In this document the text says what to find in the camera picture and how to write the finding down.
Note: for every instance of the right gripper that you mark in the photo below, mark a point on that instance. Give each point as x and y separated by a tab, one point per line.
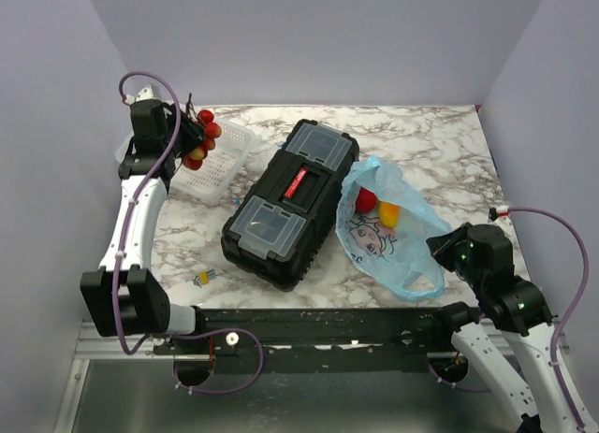
441	245

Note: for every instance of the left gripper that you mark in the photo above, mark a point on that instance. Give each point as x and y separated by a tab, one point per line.
194	135

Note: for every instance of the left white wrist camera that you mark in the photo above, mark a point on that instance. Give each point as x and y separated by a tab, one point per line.
149	92

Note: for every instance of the black plastic toolbox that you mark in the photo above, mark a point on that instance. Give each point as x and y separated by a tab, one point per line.
286	216

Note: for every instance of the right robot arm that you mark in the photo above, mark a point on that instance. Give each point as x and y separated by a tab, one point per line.
510	338

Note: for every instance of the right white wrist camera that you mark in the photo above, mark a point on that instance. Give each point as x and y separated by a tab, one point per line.
498	212

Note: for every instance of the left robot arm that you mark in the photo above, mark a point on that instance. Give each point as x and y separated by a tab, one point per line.
122	295

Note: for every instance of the black mounting base rail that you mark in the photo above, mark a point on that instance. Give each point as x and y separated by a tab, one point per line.
313	341

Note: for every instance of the light blue plastic bag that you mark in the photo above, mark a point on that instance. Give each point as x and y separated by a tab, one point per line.
397	257

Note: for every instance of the orange fake fruit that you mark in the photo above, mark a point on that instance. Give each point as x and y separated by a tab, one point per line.
388	214

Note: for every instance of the small yellow metal connector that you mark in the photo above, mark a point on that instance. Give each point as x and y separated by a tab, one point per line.
204	277

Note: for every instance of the white perforated plastic basket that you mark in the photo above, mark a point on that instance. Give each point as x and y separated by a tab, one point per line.
220	162

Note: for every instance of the red fake apple in bag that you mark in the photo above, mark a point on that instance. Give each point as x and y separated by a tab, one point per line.
366	201

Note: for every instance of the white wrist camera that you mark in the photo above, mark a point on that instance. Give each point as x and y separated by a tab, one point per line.
149	92
498	212

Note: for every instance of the red fake cherry tomatoes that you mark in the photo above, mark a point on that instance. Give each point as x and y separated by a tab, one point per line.
204	122

